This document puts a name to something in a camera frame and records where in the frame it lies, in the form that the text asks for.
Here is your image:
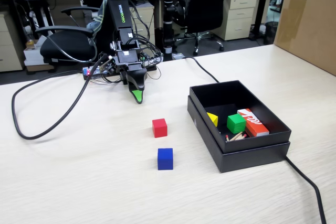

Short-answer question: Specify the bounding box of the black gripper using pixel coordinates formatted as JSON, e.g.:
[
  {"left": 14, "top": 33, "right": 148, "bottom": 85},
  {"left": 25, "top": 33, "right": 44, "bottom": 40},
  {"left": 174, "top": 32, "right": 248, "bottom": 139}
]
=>
[{"left": 117, "top": 61, "right": 148, "bottom": 104}]

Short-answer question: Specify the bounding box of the red cube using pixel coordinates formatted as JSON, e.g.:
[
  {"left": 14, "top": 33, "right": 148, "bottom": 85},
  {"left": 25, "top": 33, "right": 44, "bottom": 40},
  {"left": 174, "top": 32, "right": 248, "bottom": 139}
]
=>
[{"left": 152, "top": 118, "right": 168, "bottom": 138}]

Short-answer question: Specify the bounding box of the blue cube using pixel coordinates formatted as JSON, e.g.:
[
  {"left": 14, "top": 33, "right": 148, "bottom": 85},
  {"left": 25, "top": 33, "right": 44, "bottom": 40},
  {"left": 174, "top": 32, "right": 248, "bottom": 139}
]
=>
[{"left": 157, "top": 147, "right": 174, "bottom": 170}]

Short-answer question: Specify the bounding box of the green cube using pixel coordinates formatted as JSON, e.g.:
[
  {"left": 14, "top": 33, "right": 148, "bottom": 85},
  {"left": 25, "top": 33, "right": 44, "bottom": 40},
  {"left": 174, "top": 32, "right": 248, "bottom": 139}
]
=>
[{"left": 226, "top": 113, "right": 247, "bottom": 134}]

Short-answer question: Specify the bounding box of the controller board with red LED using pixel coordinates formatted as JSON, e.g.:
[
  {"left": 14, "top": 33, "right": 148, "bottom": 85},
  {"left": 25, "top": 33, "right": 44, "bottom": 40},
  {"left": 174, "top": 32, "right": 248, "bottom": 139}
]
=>
[{"left": 82, "top": 66, "right": 116, "bottom": 80}]

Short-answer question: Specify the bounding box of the beige drawer cabinet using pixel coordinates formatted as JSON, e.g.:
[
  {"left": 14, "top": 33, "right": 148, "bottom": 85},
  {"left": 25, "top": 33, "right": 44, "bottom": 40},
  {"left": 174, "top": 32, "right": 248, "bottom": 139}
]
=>
[
  {"left": 0, "top": 11, "right": 26, "bottom": 72},
  {"left": 131, "top": 2, "right": 155, "bottom": 46}
]

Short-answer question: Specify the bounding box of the plaid cloth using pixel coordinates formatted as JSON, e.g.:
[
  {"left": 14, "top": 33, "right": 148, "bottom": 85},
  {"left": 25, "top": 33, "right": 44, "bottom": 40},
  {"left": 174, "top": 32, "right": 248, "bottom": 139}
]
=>
[{"left": 86, "top": 0, "right": 109, "bottom": 49}]

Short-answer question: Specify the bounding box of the black office chair with armrests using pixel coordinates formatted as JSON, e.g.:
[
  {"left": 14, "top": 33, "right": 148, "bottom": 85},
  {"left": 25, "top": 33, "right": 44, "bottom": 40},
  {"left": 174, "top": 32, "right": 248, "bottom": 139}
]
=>
[{"left": 35, "top": 0, "right": 124, "bottom": 65}]

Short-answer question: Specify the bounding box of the black vertical pole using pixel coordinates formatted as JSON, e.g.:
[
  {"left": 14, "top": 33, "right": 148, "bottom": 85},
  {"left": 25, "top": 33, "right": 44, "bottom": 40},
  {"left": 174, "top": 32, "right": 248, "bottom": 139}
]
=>
[{"left": 162, "top": 0, "right": 175, "bottom": 61}]

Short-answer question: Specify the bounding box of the yellow wooden block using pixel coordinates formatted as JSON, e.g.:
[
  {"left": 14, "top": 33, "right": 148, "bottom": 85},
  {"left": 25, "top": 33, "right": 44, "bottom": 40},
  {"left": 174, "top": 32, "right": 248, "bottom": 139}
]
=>
[{"left": 206, "top": 112, "right": 219, "bottom": 127}]

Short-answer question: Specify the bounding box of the white box stack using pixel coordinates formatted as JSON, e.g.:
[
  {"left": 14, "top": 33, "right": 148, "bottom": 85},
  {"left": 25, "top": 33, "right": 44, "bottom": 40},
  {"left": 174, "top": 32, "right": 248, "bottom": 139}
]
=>
[{"left": 23, "top": 39, "right": 55, "bottom": 72}]

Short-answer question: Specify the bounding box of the black mesh office chair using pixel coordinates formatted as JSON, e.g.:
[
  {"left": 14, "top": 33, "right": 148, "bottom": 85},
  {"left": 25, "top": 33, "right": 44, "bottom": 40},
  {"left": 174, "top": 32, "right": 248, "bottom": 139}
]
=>
[{"left": 173, "top": 0, "right": 233, "bottom": 57}]

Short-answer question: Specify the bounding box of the white drawer cabinet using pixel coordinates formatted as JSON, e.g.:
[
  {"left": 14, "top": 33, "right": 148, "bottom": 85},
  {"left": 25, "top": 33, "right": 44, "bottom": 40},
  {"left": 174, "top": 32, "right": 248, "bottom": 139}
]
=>
[{"left": 212, "top": 0, "right": 258, "bottom": 41}]

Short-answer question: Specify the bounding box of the red and white matchbox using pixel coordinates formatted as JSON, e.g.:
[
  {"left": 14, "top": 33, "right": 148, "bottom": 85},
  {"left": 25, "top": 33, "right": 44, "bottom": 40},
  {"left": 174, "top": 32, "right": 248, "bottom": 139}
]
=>
[{"left": 237, "top": 108, "right": 270, "bottom": 137}]

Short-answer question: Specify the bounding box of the black open box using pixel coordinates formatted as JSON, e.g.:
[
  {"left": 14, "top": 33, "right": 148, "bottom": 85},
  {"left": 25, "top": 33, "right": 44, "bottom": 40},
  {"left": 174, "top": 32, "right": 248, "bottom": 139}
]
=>
[{"left": 187, "top": 95, "right": 291, "bottom": 174}]

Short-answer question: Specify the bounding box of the black box tray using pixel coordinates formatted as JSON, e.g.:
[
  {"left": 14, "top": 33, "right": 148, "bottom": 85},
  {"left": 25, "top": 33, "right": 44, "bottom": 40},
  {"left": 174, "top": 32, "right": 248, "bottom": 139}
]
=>
[{"left": 189, "top": 79, "right": 292, "bottom": 154}]

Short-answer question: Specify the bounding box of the black trash bin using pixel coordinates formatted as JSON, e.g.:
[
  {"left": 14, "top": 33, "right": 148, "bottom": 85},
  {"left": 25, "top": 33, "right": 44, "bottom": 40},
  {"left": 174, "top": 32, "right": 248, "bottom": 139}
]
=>
[{"left": 264, "top": 21, "right": 279, "bottom": 46}]

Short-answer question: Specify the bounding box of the large cardboard box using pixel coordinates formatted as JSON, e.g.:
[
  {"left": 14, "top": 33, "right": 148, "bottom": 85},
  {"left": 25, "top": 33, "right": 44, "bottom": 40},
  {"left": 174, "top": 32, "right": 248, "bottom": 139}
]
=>
[{"left": 272, "top": 0, "right": 336, "bottom": 77}]

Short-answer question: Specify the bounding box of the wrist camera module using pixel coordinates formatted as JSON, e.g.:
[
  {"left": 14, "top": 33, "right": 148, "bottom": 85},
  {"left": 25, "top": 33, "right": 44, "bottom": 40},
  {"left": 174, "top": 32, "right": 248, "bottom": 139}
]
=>
[{"left": 101, "top": 55, "right": 116, "bottom": 75}]

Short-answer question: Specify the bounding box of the thin black wire bundle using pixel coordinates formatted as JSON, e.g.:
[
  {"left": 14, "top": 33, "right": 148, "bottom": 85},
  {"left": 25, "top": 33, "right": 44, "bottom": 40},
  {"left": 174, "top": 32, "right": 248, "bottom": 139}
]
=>
[{"left": 128, "top": 0, "right": 165, "bottom": 80}]

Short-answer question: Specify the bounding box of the thick black looped cable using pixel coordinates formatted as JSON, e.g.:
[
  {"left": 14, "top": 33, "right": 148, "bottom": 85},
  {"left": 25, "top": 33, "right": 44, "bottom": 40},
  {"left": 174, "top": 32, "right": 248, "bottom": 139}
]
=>
[{"left": 10, "top": 55, "right": 110, "bottom": 141}]

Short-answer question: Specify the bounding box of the long black power cable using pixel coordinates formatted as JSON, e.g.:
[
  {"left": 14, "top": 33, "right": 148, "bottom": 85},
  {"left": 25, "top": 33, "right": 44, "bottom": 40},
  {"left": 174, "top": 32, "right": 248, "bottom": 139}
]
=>
[{"left": 172, "top": 56, "right": 328, "bottom": 224}]

